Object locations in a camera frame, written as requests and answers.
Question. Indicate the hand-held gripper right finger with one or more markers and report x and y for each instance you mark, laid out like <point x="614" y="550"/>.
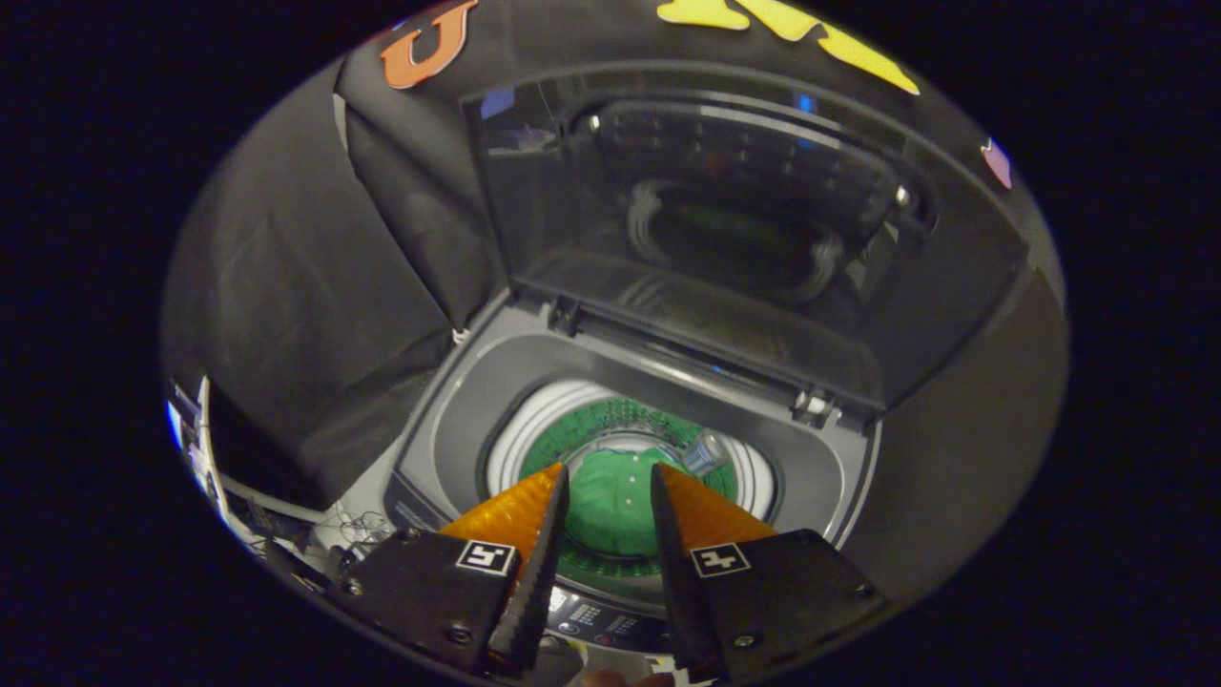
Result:
<point x="782" y="592"/>

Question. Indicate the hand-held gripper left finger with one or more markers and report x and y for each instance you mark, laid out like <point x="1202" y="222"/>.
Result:
<point x="429" y="592"/>

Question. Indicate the green polo shirt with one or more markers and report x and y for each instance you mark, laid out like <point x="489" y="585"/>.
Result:
<point x="610" y="506"/>

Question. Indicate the dark glass washing machine lid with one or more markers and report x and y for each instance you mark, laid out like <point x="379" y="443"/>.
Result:
<point x="725" y="210"/>

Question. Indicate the white framed dark panel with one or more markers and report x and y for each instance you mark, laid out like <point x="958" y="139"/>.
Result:
<point x="248" y="458"/>

